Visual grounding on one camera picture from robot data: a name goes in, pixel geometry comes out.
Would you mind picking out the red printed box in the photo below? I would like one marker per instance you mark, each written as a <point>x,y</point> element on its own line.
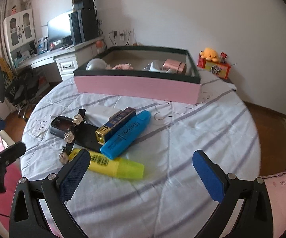
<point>216,69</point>

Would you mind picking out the blue white carton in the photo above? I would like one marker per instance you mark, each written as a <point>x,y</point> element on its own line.
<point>42,45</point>

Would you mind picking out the orange plush octopus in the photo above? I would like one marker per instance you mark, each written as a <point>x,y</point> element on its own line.
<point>210,54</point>

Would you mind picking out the white glass door cabinet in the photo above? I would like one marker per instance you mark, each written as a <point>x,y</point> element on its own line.
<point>21,42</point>

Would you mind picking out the white charger plug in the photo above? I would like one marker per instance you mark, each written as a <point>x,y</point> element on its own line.
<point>100,115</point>

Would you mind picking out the pink box with dark rim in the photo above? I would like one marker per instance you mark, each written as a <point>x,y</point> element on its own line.
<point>133,89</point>

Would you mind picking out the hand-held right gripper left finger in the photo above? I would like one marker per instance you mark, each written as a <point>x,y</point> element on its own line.
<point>74,176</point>

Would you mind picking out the black hair clip white flowers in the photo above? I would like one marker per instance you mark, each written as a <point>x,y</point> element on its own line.
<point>76,120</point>

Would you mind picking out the white desk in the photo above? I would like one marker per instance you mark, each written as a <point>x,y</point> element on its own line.
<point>46,55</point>

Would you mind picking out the black computer monitor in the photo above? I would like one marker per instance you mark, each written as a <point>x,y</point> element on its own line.
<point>58,27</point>

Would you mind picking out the pink blanket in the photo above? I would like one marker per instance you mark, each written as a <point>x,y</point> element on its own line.
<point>10,186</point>

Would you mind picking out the white grey striped quilt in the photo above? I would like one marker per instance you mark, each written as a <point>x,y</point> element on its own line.
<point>195,129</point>

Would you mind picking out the small doll figure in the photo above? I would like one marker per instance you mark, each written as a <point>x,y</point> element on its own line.
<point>14,10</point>

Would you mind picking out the pink cylinder jar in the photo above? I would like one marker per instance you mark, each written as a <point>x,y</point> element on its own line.
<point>174,65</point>

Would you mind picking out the white wall socket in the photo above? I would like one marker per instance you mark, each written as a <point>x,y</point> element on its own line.
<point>122,32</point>
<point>115,32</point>
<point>130,31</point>

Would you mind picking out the black office chair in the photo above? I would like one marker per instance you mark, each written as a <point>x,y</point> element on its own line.
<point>30,86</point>

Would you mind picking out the yellow highlighter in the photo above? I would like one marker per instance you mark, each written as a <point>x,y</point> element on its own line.
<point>123,168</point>

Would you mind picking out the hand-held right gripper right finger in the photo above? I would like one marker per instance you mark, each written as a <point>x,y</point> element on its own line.
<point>208,176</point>

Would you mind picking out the navy gold lipstick tube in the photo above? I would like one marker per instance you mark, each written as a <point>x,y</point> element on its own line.
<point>115,124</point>

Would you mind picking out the black remote control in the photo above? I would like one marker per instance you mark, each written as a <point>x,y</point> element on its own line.
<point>86,136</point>

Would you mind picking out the blue highlighter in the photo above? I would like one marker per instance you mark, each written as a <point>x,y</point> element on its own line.
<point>128,133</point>

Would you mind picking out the bottle with orange cap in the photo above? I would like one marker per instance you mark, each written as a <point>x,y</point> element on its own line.
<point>98,44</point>

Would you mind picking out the small red white card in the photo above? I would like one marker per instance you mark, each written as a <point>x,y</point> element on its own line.
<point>223,54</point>

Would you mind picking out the black computer tower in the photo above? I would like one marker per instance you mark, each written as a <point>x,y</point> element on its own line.
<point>87,26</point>

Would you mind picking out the pink printed cloth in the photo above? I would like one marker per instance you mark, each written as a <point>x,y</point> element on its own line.
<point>281,198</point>

